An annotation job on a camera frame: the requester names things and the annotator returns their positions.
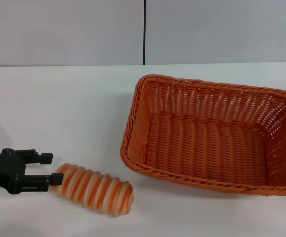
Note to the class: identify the orange white striped bread roll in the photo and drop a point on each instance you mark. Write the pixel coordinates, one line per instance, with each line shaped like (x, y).
(95, 190)

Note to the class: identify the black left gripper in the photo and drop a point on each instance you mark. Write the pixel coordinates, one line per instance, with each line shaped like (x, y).
(4, 170)

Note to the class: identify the orange woven rectangular basket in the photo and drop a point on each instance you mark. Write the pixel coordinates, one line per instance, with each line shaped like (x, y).
(207, 148)

